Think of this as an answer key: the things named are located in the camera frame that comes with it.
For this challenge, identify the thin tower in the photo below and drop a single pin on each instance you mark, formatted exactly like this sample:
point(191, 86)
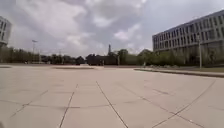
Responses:
point(109, 50)

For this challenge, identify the pale concrete slab pavement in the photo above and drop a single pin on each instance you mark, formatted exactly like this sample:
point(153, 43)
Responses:
point(100, 100)

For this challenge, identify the row of trees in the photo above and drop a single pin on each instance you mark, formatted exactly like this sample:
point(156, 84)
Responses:
point(160, 58)

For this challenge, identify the grey kerb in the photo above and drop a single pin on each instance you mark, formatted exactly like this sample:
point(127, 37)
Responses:
point(186, 72)

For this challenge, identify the floodlight pole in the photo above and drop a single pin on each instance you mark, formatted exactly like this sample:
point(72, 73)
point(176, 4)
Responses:
point(33, 51)

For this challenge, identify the large grey office building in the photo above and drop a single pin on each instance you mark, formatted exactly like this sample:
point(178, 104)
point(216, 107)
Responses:
point(190, 36)

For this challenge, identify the grey lamp pole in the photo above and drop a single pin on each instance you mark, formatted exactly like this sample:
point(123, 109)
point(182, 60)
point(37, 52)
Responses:
point(200, 55)

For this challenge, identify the grass strip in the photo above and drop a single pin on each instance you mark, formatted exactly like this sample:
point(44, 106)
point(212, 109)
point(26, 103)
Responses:
point(206, 69)

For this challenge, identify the pale building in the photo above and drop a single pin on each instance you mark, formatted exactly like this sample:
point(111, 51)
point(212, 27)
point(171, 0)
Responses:
point(4, 31)

